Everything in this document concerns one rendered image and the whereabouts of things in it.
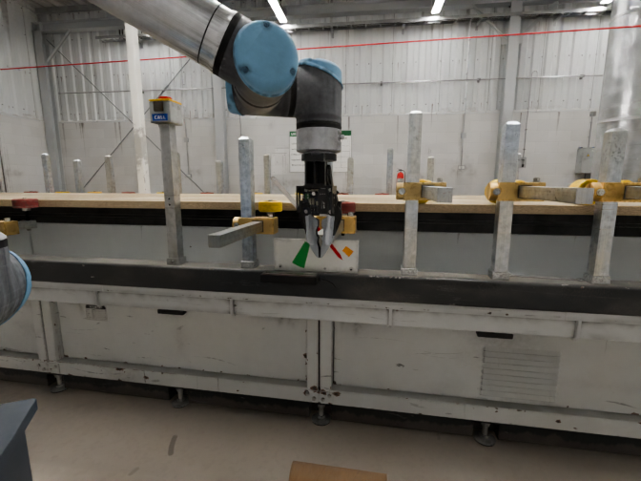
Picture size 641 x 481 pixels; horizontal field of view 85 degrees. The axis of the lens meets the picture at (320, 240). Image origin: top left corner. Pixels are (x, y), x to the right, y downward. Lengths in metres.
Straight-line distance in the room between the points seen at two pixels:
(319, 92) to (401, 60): 7.88
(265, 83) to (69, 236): 1.41
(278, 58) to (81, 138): 10.32
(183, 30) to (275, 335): 1.16
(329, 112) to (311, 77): 0.07
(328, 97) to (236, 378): 1.22
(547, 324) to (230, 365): 1.17
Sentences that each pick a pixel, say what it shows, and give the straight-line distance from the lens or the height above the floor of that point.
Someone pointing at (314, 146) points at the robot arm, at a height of 1.04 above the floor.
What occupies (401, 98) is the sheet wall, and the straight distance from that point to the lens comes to 8.39.
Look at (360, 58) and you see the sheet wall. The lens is 8.56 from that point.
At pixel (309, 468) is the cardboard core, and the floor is 0.08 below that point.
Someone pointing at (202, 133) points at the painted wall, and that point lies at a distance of 9.07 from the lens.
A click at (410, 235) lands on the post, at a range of 1.05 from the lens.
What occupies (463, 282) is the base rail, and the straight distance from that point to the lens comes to 1.07.
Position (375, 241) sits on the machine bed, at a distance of 1.27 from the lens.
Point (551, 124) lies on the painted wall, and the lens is 9.05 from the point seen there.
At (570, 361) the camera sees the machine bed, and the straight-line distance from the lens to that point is 1.57.
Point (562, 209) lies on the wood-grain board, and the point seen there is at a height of 0.89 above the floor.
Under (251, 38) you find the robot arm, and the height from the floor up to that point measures 1.16.
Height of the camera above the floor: 0.97
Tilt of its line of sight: 9 degrees down
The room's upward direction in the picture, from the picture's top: straight up
